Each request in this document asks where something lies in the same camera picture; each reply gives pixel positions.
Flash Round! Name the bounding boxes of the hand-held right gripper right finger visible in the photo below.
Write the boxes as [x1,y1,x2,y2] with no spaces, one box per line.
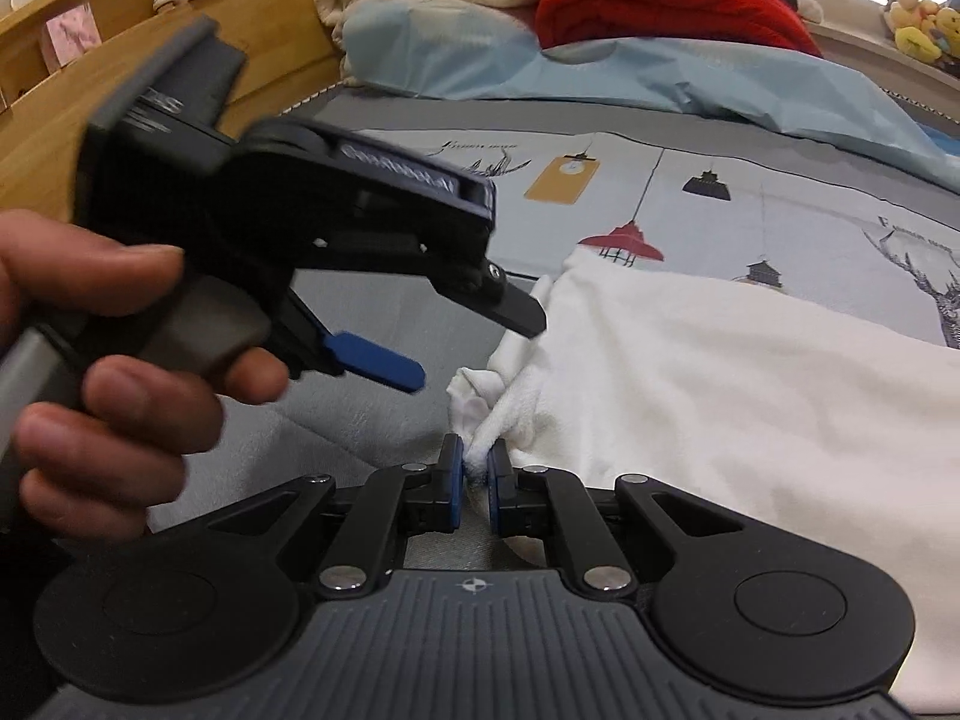
[486,441,743,597]

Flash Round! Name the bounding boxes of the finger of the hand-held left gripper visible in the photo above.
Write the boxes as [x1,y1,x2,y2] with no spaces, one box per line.
[431,255,545,338]
[274,292,427,395]

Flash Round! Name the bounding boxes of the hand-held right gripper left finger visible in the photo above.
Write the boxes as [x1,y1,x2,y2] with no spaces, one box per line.
[206,433,464,601]

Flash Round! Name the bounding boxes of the white garment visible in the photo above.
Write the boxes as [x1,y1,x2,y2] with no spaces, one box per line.
[446,247,960,720]

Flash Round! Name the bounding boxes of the person's left hand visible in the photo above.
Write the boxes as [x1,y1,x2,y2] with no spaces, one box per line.
[0,210,292,545]

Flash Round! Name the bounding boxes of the wooden headboard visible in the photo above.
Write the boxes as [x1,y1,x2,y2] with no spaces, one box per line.
[0,0,346,215]

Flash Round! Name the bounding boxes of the pink card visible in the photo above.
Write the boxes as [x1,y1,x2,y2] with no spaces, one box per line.
[41,4,102,72]

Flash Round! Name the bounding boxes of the grey printed bed sheet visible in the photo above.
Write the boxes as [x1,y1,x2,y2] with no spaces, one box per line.
[146,82,960,586]

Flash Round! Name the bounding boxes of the light blue sheet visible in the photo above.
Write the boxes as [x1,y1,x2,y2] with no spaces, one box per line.
[341,0,960,192]

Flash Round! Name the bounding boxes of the red blanket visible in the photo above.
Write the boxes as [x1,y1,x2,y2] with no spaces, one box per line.
[536,0,822,57]

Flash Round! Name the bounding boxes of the windowsill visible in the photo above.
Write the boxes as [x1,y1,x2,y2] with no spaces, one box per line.
[814,15,960,91]

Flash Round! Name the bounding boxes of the yellow plush toys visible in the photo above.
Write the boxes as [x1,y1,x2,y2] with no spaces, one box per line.
[885,0,960,53]

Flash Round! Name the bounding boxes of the wooden bed side rail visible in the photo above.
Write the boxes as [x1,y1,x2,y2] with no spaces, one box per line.
[885,86,960,132]

